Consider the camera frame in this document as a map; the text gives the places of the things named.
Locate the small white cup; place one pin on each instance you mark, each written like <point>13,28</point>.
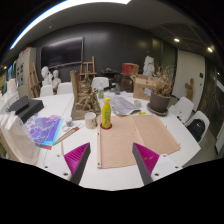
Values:
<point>137,103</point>

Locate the grey pot with dried plant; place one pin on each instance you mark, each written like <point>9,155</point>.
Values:
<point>162,87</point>

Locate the wooden easel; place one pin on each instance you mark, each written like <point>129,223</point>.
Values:
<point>87,68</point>

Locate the yellow drink bottle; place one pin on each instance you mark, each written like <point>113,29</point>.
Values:
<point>106,112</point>

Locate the brown paper scroll mat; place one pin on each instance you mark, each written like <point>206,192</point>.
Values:
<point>114,145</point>

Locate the red box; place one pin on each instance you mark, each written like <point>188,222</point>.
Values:
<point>130,68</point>

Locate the clear spray bottle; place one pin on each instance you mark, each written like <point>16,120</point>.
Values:
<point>101,91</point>

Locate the white ceramic mug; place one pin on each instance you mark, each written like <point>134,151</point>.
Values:
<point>90,120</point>

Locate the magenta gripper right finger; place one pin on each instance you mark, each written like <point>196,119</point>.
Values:
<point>146,160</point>

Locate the newspaper stack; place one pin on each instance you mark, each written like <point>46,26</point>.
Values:
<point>121,106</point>

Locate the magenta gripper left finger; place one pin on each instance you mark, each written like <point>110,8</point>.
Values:
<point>76,160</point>

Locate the white chair with papers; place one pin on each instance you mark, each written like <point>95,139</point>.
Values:
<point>182,109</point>

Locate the black backpack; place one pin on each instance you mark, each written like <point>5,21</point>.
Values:
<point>196,128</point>

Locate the black wall screen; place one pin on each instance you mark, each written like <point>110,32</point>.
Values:
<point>63,52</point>

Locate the white chair with backpack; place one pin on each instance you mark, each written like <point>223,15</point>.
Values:
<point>202,116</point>

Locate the black box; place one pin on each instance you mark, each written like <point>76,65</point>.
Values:
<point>25,107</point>

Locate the white plaster bust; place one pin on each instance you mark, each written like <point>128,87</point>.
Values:
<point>47,76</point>

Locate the cardboard box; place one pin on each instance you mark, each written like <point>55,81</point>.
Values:
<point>142,86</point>

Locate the golden carved sculpture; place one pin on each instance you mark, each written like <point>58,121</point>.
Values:
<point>85,97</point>

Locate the red round coaster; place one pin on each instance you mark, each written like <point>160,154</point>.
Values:
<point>105,127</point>

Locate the white chair behind table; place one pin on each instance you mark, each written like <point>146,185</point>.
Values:
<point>96,82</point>

